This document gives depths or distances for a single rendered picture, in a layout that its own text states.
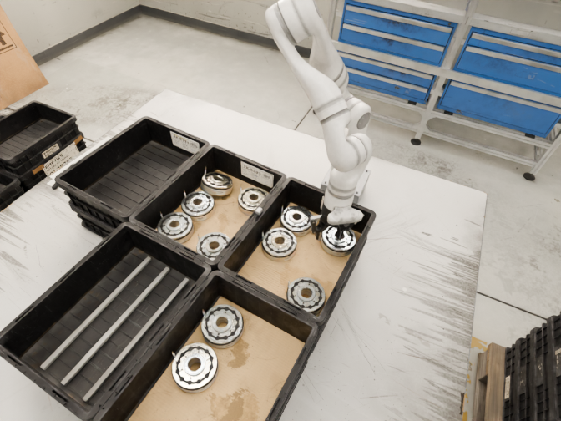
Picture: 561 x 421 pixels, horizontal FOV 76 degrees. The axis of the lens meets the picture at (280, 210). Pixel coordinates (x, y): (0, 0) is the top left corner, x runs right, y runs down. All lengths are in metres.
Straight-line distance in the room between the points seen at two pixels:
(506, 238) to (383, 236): 1.39
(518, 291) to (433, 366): 1.32
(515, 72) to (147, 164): 2.24
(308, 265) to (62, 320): 0.66
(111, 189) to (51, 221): 0.27
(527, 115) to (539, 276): 1.04
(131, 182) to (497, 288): 1.94
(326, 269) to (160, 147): 0.78
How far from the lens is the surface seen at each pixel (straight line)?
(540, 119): 2.93
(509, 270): 2.48
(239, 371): 0.93
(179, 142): 1.37
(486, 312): 2.24
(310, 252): 1.08
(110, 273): 1.11
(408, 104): 2.88
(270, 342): 0.95
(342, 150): 0.80
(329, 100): 0.82
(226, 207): 1.19
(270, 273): 1.03
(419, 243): 1.38
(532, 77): 2.79
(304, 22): 0.84
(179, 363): 0.92
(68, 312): 1.09
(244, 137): 1.67
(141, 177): 1.34
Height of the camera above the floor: 1.72
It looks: 49 degrees down
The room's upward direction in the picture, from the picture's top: 5 degrees clockwise
